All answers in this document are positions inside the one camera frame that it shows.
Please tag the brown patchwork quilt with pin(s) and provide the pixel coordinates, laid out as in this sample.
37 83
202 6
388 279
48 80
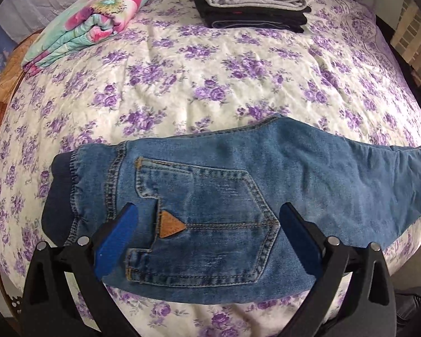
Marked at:
3 91

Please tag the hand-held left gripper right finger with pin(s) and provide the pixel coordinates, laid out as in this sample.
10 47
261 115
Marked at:
300 242

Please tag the purple floral bedspread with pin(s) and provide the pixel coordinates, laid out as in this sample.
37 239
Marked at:
210 87

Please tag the folded black garment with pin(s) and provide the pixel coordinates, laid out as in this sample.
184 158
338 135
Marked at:
252 19

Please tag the black shoe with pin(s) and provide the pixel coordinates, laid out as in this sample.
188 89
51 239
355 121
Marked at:
415 307

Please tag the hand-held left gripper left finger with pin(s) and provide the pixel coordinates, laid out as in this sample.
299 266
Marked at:
115 242

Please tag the white lace pillow cover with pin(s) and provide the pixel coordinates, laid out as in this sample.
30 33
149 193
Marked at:
31 0

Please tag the blue jeans pants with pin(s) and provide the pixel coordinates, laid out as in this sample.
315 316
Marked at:
210 189

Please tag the folded teal floral blanket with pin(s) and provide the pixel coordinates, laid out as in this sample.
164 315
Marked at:
98 14

